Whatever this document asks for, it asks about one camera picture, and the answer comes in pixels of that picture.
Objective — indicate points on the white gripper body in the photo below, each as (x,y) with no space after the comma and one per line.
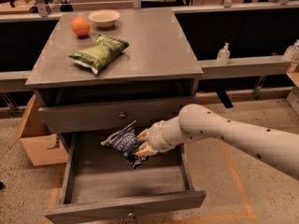
(156,137)

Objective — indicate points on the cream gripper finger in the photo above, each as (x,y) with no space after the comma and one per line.
(145,149)
(143,136)

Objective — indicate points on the blue chip bag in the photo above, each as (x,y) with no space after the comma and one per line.
(125,143)

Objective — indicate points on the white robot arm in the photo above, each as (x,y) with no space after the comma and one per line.
(276,148)

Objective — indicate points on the open grey bottom drawer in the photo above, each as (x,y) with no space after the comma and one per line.
(99,184)

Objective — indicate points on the grey wooden drawer cabinet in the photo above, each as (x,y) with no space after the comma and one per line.
(153,35)

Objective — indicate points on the closed grey upper drawer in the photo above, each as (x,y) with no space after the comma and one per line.
(111,115)

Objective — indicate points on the green chip bag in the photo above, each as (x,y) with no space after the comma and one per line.
(103,51)

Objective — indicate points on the clear hand sanitizer bottle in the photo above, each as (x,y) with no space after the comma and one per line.
(224,54)

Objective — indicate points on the brown cardboard box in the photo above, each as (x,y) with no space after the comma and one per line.
(42,146)

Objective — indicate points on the white ceramic bowl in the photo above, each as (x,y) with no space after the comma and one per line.
(104,18)

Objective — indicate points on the orange fruit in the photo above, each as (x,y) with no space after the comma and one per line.
(80,26)

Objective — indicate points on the grey metal railing ledge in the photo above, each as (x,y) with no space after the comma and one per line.
(68,74)

